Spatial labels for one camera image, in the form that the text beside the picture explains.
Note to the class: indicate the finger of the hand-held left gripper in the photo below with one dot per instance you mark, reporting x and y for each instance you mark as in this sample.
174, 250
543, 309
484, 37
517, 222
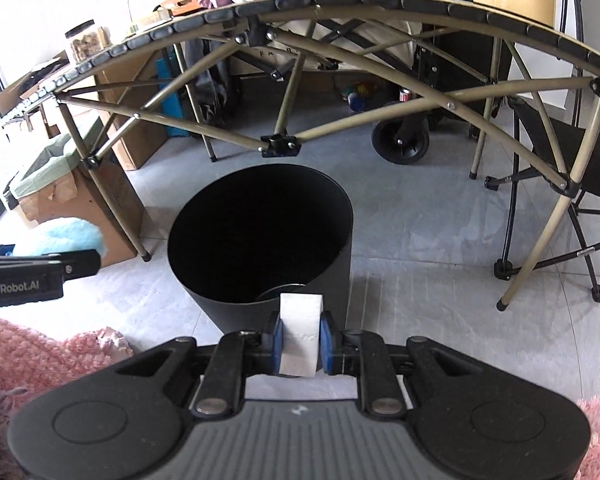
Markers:
82, 262

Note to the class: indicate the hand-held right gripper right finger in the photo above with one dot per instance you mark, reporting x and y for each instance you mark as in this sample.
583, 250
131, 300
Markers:
325, 345

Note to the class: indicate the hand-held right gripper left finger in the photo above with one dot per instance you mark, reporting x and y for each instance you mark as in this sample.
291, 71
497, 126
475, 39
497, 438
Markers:
277, 345

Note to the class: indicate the white sponge block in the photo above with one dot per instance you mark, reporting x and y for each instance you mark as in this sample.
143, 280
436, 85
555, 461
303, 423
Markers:
300, 335

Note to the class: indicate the black round trash bin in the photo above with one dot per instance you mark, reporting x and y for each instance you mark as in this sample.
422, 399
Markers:
260, 230

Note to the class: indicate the light blue fluffy cloth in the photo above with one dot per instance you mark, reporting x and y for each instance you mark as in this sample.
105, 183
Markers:
65, 237

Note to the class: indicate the torn cardboard box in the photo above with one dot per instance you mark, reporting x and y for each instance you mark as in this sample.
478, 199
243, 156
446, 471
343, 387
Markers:
100, 210

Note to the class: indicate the pink shaggy rug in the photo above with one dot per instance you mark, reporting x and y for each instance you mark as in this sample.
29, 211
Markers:
30, 355

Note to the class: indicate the crumpled pale pink paper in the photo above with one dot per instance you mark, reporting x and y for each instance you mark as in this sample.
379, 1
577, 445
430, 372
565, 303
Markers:
112, 341

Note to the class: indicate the green plastic bin liner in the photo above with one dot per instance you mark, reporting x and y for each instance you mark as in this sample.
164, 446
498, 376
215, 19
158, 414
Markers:
45, 170

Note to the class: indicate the plain cardboard box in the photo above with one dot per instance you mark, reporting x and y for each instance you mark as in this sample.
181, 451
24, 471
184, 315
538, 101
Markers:
130, 150

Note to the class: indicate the blue panel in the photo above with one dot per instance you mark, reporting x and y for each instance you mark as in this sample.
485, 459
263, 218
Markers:
172, 105

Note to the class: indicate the olive folding table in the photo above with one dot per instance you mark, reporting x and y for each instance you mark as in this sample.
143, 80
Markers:
279, 146

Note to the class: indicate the dark grey bag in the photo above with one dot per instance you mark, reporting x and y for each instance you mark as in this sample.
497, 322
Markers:
215, 95

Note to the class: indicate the clear snack jar black lid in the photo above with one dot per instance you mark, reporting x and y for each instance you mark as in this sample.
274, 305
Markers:
87, 42

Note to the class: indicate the colourful toy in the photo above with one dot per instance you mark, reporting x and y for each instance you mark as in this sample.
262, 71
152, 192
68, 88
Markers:
357, 97

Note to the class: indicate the red metal can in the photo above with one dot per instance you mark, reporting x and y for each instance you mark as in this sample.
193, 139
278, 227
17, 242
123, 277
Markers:
406, 96

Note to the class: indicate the black folding chair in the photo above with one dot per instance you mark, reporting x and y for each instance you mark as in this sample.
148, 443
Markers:
525, 140

